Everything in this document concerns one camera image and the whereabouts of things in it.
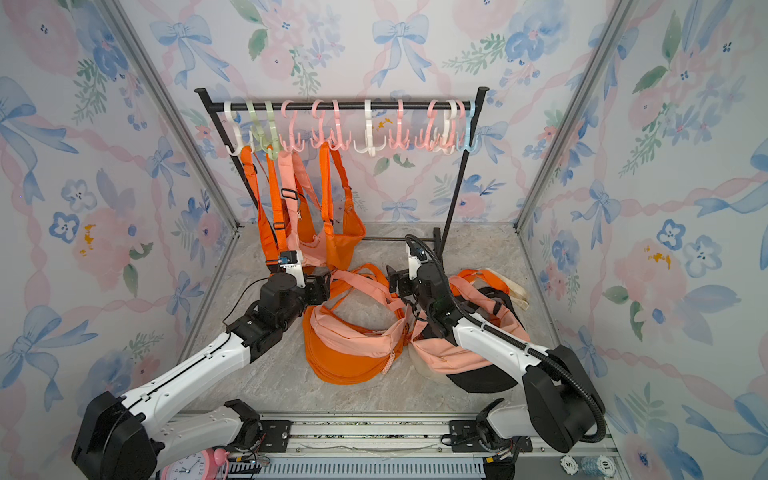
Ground orange sling bag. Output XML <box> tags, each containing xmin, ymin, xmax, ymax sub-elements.
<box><xmin>306</xmin><ymin>349</ymin><xmax>403</xmax><ymax>385</ymax></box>
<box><xmin>310</xmin><ymin>142</ymin><xmax>366</xmax><ymax>270</ymax></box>
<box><xmin>302</xmin><ymin>263</ymin><xmax>411</xmax><ymax>385</ymax></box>

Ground beige crossbody bag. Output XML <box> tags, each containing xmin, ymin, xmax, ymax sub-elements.
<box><xmin>408</xmin><ymin>269</ymin><xmax>530</xmax><ymax>393</ymax></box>

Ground black crossbody bag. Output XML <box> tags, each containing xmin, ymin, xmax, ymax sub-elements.
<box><xmin>446</xmin><ymin>286</ymin><xmax>526</xmax><ymax>394</ymax></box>

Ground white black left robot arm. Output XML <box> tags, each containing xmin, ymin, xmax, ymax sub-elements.
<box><xmin>71</xmin><ymin>272</ymin><xmax>331</xmax><ymax>479</ymax></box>

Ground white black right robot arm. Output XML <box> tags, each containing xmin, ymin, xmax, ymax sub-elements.
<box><xmin>388</xmin><ymin>234</ymin><xmax>607</xmax><ymax>458</ymax></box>

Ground white plastic hook middle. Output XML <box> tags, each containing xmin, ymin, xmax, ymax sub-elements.
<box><xmin>353</xmin><ymin>99</ymin><xmax>387</xmax><ymax>157</ymax></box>

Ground green plastic hook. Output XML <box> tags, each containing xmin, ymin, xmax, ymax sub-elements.
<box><xmin>247</xmin><ymin>100</ymin><xmax>282</xmax><ymax>161</ymax></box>

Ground white plastic hook left end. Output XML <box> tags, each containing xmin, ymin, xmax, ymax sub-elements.
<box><xmin>224</xmin><ymin>101</ymin><xmax>245</xmax><ymax>157</ymax></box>

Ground light blue plastic hook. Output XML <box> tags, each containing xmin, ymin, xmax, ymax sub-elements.
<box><xmin>456</xmin><ymin>102</ymin><xmax>477</xmax><ymax>154</ymax></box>

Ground black metal garment rack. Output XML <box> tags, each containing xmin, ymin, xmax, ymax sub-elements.
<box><xmin>194</xmin><ymin>86</ymin><xmax>490</xmax><ymax>260</ymax></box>

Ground pink alarm clock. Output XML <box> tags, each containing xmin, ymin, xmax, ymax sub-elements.
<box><xmin>160</xmin><ymin>448</ymin><xmax>230</xmax><ymax>480</ymax></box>

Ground white poker chips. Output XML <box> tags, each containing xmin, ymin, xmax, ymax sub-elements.
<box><xmin>559</xmin><ymin>455</ymin><xmax>617</xmax><ymax>479</ymax></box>

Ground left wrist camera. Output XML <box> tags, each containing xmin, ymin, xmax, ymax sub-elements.
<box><xmin>278</xmin><ymin>250</ymin><xmax>306</xmax><ymax>288</ymax></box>

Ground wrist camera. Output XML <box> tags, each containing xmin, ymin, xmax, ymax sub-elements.
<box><xmin>278</xmin><ymin>250</ymin><xmax>306</xmax><ymax>288</ymax></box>
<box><xmin>406</xmin><ymin>244</ymin><xmax>431</xmax><ymax>280</ymax></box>

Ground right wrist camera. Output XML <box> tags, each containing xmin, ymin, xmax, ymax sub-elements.
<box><xmin>406</xmin><ymin>244</ymin><xmax>431</xmax><ymax>280</ymax></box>

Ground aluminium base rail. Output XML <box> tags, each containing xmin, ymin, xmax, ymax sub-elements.
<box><xmin>149</xmin><ymin>410</ymin><xmax>631</xmax><ymax>480</ymax></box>

